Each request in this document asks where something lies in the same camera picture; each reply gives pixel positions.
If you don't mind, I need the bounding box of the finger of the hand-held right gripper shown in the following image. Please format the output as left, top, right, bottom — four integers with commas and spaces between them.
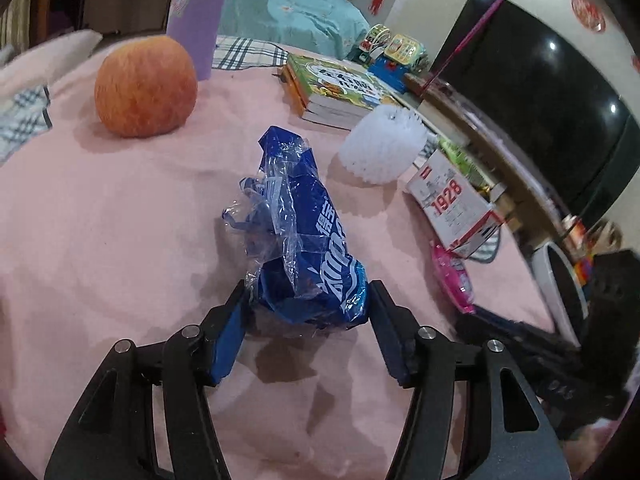
472, 304, 583, 357
454, 312, 551, 381

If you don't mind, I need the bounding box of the wooden television stand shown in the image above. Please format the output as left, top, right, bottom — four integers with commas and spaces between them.
402, 72, 591, 261

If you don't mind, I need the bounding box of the pale pink pillow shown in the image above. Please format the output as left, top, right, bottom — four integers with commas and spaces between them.
0, 29, 103, 106

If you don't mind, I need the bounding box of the pink blanket with plaid patches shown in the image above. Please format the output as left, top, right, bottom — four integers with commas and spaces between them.
0, 30, 556, 480

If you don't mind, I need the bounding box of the white trash bin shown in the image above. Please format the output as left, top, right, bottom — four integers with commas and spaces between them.
530, 244, 591, 348

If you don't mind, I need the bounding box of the pink thin stick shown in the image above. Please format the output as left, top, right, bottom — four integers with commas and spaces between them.
422, 0, 503, 96

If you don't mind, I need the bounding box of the dark blue plastic bag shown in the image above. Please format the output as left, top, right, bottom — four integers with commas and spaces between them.
221, 126, 371, 331

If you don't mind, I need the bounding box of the tall purple carton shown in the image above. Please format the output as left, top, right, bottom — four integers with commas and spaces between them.
167, 0, 238, 81

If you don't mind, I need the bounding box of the black flat television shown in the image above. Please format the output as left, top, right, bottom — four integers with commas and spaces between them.
430, 0, 640, 228

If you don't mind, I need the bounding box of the round red wall sticker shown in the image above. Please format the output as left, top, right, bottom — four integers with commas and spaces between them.
571, 0, 607, 32

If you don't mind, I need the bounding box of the green covered book stack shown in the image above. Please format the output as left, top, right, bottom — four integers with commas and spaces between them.
282, 54, 401, 132

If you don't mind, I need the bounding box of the white foam fruit net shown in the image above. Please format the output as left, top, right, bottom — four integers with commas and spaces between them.
339, 105, 429, 184

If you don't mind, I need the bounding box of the beige patterned curtain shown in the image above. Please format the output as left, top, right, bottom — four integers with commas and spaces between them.
0, 0, 46, 56

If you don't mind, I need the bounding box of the small green wrapper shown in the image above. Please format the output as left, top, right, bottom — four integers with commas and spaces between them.
437, 137, 483, 181

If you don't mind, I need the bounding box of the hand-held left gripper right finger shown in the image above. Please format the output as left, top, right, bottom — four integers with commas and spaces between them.
367, 280, 571, 480

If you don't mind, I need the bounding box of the rainbow coloured toy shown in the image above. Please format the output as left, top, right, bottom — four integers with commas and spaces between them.
575, 252, 596, 286

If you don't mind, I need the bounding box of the colourful toy set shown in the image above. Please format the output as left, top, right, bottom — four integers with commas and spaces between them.
350, 24, 431, 86

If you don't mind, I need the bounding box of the orange-red apple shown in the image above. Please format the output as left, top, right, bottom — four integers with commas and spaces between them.
94, 35, 198, 139

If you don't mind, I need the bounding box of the pink snack packet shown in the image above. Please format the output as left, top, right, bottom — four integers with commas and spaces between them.
431, 241, 476, 315

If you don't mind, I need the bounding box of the teal cloth cover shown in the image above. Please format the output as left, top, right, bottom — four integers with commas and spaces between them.
217, 0, 371, 61

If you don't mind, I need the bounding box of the white and red carton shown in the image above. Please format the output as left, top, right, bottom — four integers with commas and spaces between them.
405, 149, 504, 260

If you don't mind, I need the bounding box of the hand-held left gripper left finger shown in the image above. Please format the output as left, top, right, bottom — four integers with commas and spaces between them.
44, 280, 251, 480

